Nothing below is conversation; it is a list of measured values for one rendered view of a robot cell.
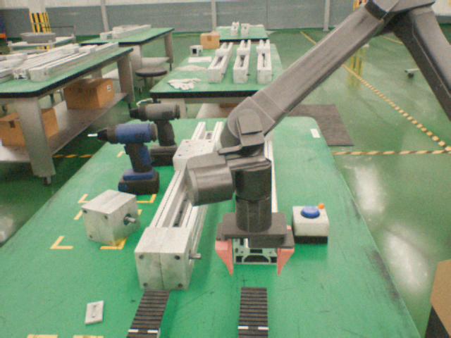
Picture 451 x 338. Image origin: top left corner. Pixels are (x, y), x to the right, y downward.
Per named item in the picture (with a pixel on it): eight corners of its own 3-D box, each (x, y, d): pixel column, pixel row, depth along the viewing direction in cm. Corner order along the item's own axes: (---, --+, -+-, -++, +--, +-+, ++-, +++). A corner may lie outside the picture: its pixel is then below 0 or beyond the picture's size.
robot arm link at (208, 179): (257, 106, 57) (243, 131, 65) (179, 116, 54) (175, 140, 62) (278, 183, 54) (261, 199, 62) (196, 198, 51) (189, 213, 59)
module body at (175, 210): (194, 263, 88) (191, 231, 84) (151, 262, 89) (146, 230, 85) (224, 141, 161) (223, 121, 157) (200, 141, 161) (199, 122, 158)
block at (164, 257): (199, 291, 80) (196, 252, 76) (139, 289, 81) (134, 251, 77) (204, 263, 88) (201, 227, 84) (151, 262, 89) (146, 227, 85)
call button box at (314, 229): (328, 244, 92) (329, 222, 90) (287, 243, 93) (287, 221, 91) (323, 226, 100) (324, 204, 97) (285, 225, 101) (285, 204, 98)
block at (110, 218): (123, 249, 94) (117, 215, 90) (87, 239, 98) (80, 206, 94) (148, 228, 102) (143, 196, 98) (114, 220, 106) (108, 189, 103)
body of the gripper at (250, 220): (223, 222, 66) (221, 182, 63) (284, 221, 65) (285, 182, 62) (220, 244, 60) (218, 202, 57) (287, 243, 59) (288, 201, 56)
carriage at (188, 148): (211, 179, 115) (210, 158, 112) (174, 179, 116) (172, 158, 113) (216, 158, 129) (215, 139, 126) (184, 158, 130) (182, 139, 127)
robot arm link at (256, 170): (278, 160, 55) (263, 146, 60) (232, 167, 53) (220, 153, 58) (277, 202, 58) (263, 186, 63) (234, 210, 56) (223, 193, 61)
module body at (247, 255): (278, 264, 86) (279, 232, 83) (233, 263, 87) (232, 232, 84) (270, 141, 159) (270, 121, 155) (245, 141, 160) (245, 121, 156)
